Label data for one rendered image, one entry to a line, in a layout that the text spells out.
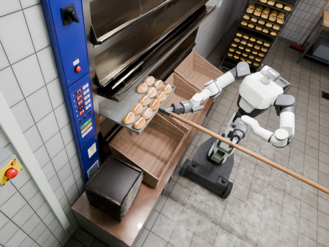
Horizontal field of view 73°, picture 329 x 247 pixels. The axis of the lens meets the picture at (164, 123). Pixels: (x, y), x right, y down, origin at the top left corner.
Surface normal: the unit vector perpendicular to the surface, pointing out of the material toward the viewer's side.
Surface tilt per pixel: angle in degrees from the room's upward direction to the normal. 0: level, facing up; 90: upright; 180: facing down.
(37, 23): 90
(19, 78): 90
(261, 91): 45
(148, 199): 0
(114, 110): 1
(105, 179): 0
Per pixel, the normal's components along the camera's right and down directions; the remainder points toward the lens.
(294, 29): -0.46, 0.62
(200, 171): 0.16, -0.64
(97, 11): 0.88, 0.20
